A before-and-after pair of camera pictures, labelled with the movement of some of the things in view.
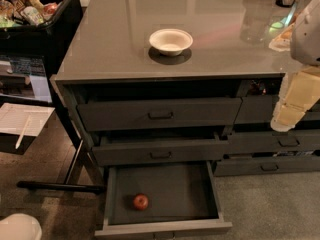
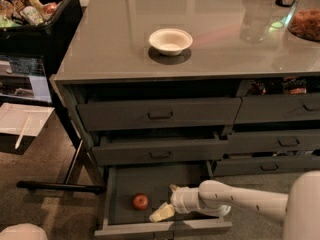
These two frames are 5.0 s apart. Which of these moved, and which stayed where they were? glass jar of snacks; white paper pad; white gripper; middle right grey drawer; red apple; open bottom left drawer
Moved: glass jar of snacks; white gripper
Stayed: open bottom left drawer; white paper pad; middle right grey drawer; red apple
